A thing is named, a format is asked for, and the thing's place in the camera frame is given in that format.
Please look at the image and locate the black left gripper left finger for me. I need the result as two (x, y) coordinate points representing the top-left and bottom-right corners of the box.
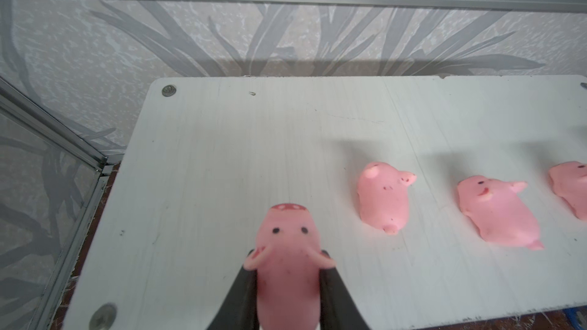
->
(207, 267), (259, 330)

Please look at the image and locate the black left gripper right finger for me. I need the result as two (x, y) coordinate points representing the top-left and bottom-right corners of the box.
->
(319, 268), (369, 330)

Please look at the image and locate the white two-tier shelf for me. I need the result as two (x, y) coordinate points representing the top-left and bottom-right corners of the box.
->
(64, 76), (586, 329)

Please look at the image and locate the blue stapler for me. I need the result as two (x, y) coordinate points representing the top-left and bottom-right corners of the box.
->
(563, 306), (587, 330)

